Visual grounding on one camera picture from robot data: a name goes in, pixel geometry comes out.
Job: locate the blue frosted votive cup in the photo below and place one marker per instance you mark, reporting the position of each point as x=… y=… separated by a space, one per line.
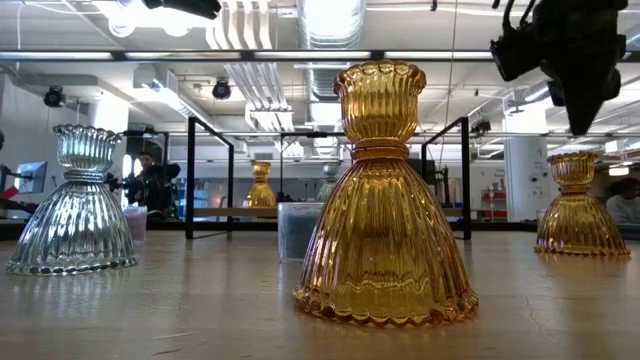
x=295 y=232

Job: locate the computer monitor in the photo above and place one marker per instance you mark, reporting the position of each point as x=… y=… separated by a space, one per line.
x=31 y=177

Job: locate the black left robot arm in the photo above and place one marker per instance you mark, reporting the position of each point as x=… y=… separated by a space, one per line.
x=190 y=6

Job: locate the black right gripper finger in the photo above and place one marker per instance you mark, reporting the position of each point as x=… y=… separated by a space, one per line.
x=576 y=110
x=594 y=107

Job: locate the person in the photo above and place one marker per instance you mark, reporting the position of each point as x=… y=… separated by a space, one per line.
x=150 y=189
x=625 y=205

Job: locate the red storage bins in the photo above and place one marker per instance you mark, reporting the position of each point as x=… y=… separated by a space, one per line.
x=493 y=202

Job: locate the purple frosted votive cup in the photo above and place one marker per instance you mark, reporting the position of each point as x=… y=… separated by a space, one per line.
x=139 y=222

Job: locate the clear glass candlestick holder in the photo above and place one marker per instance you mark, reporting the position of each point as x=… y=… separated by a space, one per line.
x=330 y=171
x=75 y=225

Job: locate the amber glass candlestick holder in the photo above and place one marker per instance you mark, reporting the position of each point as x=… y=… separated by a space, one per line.
x=260 y=192
x=580 y=220
x=385 y=225

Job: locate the silver ventilation duct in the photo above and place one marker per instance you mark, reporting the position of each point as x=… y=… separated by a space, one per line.
x=330 y=25

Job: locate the black metal rig frame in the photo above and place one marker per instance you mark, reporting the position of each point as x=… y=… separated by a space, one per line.
x=500 y=226

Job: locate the wooden shelf with black frame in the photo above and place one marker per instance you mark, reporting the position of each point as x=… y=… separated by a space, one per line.
x=190 y=175

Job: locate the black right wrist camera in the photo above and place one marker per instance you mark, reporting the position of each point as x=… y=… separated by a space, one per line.
x=510 y=55

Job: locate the black ceiling spotlight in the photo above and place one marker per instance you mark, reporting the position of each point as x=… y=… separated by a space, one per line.
x=54 y=96
x=221 y=89

